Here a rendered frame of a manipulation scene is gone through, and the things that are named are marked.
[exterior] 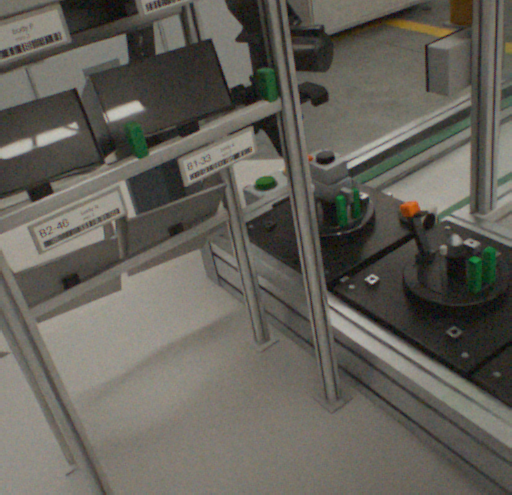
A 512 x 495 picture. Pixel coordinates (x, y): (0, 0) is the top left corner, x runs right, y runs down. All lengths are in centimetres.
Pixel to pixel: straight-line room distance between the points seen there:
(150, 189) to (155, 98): 64
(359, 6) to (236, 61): 144
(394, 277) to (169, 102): 45
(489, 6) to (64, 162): 61
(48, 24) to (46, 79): 339
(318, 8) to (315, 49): 422
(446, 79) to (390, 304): 33
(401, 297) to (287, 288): 17
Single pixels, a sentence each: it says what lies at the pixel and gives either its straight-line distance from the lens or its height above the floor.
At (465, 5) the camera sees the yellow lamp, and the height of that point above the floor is 129.
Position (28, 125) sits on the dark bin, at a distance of 64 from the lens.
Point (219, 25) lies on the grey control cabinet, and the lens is 423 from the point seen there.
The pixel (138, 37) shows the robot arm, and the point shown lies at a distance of 120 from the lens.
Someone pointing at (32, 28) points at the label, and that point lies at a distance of 55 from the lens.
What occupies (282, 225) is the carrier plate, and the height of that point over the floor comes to 97.
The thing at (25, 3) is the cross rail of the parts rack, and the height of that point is 146.
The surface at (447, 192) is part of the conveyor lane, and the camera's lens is 127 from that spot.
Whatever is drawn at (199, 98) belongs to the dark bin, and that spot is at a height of 132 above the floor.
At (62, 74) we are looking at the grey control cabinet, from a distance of 396.
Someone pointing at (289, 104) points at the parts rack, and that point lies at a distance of 69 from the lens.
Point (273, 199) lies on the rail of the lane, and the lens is 122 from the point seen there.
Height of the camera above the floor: 155
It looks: 33 degrees down
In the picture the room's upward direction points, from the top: 12 degrees counter-clockwise
